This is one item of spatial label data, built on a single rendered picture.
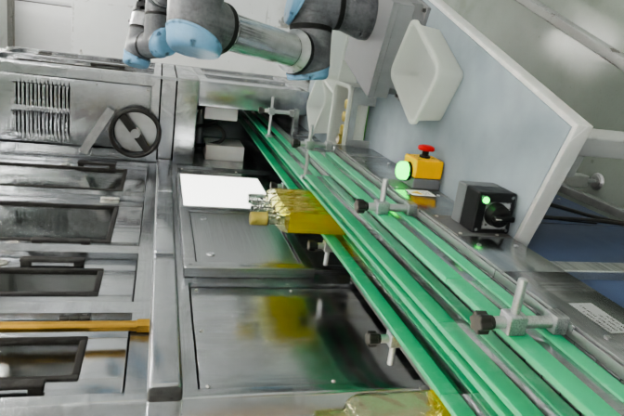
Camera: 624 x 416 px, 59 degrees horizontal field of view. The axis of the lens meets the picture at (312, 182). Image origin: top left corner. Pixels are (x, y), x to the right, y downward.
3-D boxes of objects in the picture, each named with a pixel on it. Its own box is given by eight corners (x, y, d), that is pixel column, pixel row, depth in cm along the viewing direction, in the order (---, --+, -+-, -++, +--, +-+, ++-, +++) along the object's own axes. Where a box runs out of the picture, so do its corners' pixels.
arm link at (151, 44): (157, 10, 144) (136, 16, 152) (154, 54, 145) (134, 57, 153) (183, 17, 150) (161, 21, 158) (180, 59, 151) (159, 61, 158)
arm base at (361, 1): (365, -20, 158) (332, -26, 156) (383, -10, 146) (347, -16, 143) (354, 32, 165) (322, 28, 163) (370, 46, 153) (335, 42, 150)
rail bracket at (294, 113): (306, 138, 238) (254, 135, 232) (311, 99, 234) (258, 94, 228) (309, 141, 234) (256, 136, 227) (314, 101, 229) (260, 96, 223)
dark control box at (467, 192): (487, 220, 112) (450, 218, 110) (496, 182, 110) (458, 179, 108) (511, 235, 105) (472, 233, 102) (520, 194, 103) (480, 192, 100)
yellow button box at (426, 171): (427, 182, 138) (399, 180, 136) (433, 153, 136) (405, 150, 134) (440, 190, 131) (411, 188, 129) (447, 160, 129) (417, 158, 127)
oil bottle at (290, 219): (348, 227, 153) (272, 225, 147) (352, 209, 151) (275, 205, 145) (355, 236, 147) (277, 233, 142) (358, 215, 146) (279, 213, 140)
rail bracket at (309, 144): (325, 178, 175) (286, 175, 172) (332, 125, 171) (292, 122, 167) (328, 181, 172) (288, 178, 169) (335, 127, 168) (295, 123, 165)
